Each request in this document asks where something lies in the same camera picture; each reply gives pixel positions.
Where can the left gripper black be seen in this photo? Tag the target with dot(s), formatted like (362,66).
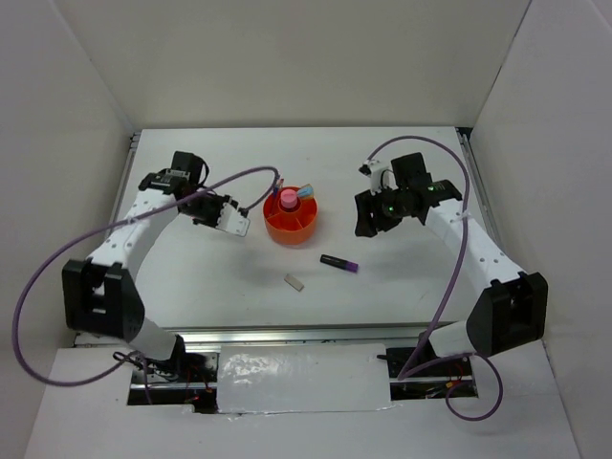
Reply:
(220,201)

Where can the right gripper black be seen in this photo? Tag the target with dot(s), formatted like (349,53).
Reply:
(366,224)

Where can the blue clear highlighter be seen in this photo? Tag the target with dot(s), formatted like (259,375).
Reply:
(305,195)

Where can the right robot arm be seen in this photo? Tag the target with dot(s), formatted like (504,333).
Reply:
(510,310)

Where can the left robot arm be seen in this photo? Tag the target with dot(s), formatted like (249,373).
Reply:
(100,295)

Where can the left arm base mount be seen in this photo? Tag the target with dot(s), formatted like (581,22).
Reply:
(187,378)

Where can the blue pen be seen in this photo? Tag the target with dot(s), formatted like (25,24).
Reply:
(277,185)

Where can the white cover panel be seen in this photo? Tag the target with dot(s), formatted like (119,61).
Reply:
(302,378)

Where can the beige eraser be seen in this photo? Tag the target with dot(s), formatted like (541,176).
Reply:
(294,282)

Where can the orange round organizer container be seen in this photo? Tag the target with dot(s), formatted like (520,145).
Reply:
(291,228)

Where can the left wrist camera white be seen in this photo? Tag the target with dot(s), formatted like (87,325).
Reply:
(232,219)

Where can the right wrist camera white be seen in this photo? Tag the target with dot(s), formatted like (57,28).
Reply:
(378,175)

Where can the purple black highlighter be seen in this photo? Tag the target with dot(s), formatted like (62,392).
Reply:
(339,263)

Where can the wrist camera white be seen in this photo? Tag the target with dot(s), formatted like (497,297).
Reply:
(378,175)
(232,219)

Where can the aluminium front rail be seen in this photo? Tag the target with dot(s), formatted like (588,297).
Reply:
(300,333)

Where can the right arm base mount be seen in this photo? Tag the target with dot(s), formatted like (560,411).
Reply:
(432,383)

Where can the red pen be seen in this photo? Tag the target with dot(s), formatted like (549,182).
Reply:
(274,201)

